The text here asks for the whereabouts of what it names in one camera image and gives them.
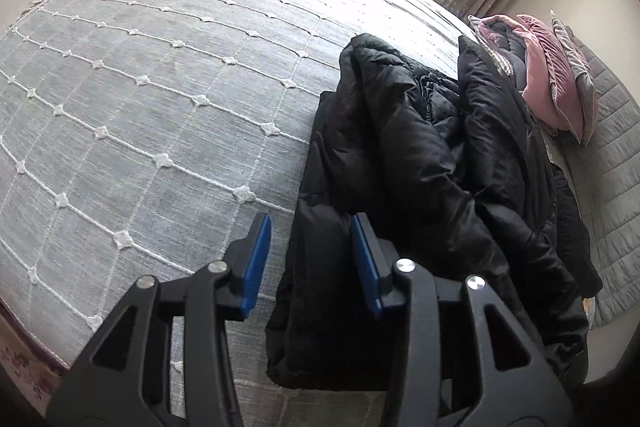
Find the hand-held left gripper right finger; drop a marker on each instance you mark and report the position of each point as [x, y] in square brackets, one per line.
[365, 267]

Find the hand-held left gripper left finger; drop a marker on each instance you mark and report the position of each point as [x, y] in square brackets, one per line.
[255, 267]

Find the black puffer jacket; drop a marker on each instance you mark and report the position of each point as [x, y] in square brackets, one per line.
[425, 157]

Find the bed with grey checked bedspread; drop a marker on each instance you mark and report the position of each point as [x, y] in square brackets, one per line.
[150, 82]

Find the pink velvet pillow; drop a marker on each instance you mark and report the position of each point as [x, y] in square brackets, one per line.
[542, 72]

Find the folded pink grey quilt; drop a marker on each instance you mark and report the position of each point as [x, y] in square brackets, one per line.
[492, 32]

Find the grey quilted headboard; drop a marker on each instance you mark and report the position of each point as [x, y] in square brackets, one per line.
[610, 157]

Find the grey velvet pillow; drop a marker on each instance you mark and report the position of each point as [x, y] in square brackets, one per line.
[582, 92]

